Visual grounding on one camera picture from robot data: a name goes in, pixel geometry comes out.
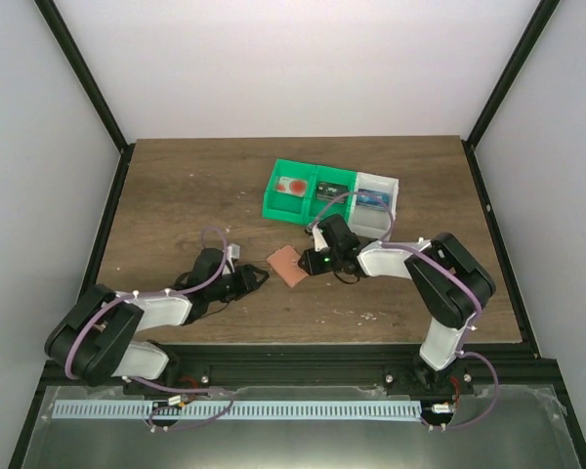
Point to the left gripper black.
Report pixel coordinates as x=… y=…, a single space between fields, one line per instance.
x=246 y=279

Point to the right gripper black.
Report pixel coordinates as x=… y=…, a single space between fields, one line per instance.
x=306 y=261

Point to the pink card holder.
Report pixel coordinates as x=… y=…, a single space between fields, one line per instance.
x=284 y=262

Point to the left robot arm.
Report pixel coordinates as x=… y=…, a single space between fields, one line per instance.
x=95 y=341

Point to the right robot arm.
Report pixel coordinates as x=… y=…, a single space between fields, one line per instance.
x=451 y=282

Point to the black card in bin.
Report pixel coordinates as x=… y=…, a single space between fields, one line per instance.
x=327 y=191

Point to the blue card in bin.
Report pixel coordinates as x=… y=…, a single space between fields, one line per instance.
x=373 y=199

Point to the red white card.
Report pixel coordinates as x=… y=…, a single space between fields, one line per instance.
x=291 y=186

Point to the white bin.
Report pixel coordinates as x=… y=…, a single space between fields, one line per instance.
x=370 y=223

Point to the left green bin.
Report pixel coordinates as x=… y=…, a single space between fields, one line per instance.
x=287 y=197

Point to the green bin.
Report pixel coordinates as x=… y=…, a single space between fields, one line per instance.
x=313 y=206
x=287 y=197

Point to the middle green bin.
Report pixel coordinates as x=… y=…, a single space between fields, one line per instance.
x=313 y=206

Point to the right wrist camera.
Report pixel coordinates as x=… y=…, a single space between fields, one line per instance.
x=319 y=240

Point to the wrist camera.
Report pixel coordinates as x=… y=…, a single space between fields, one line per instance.
x=319 y=240
x=232 y=255

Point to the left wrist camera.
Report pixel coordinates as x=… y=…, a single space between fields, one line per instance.
x=232 y=255

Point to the black aluminium frame rail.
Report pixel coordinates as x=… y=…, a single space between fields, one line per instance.
x=389 y=367

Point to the light blue cable duct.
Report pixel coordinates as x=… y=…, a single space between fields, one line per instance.
x=241 y=410

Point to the right black frame post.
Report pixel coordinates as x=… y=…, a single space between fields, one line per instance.
x=537 y=23

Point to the black frame post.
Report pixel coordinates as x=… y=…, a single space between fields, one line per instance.
x=54 y=19
x=537 y=23

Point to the left black frame post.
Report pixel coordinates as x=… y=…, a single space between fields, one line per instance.
x=54 y=19

